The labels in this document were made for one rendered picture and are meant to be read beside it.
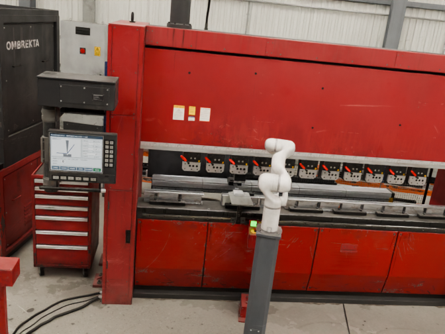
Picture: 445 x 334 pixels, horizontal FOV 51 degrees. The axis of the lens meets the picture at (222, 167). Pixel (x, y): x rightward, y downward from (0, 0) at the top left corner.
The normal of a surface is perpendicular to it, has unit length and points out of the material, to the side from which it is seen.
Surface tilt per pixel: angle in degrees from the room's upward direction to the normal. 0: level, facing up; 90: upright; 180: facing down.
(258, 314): 90
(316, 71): 90
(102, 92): 90
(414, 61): 90
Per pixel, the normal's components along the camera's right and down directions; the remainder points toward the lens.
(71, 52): -0.13, 0.30
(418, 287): 0.07, 0.53
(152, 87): 0.10, 0.32
